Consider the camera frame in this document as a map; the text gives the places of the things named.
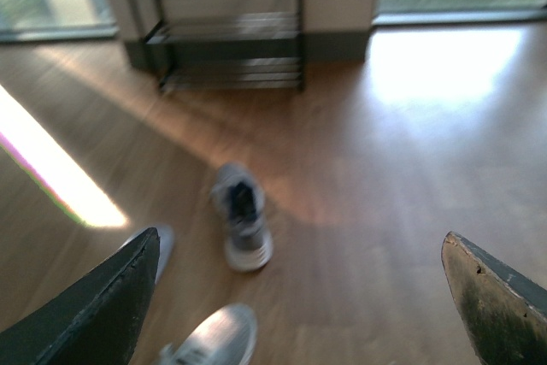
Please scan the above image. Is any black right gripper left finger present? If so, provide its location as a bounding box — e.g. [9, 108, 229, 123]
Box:
[1, 227, 160, 364]

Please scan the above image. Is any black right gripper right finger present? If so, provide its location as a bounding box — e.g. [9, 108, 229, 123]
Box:
[441, 232, 546, 364]

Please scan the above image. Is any light blue slipper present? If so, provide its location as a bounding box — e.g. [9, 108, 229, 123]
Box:
[152, 224, 174, 285]

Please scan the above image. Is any grey sneaker navy lining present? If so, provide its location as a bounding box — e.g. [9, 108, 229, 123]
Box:
[210, 162, 274, 273]

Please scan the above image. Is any black metal shoe rack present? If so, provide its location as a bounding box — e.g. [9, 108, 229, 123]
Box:
[126, 0, 305, 95]

